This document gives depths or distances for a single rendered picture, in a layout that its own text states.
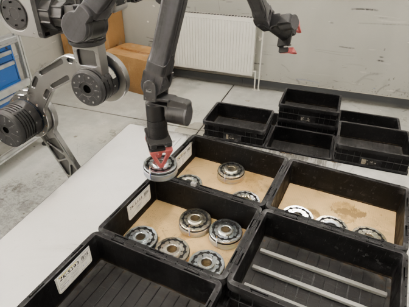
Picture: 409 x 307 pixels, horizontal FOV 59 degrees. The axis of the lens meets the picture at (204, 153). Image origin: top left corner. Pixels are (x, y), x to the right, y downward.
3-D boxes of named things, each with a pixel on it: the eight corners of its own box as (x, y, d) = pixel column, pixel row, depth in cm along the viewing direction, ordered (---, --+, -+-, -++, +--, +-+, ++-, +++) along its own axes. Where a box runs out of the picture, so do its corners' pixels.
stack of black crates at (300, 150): (259, 190, 241) (263, 147, 223) (268, 165, 265) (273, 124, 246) (321, 204, 230) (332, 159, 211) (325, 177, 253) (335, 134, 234)
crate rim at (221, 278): (96, 235, 105) (95, 229, 103) (153, 178, 127) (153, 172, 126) (224, 288, 90) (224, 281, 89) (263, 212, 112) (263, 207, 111)
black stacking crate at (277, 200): (261, 234, 118) (264, 208, 112) (286, 183, 140) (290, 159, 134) (395, 280, 103) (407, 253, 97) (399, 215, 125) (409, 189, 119)
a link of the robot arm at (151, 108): (150, 92, 102) (140, 101, 97) (173, 96, 100) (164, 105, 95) (152, 114, 106) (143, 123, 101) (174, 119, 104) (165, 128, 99)
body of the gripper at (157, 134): (165, 130, 111) (164, 108, 107) (173, 147, 103) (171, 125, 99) (144, 133, 109) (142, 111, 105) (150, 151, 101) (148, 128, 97)
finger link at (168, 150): (168, 156, 114) (167, 130, 108) (174, 170, 108) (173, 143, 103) (147, 160, 112) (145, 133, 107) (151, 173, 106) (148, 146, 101)
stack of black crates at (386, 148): (322, 204, 229) (336, 144, 205) (325, 177, 253) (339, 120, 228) (391, 220, 218) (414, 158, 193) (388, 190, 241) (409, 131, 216)
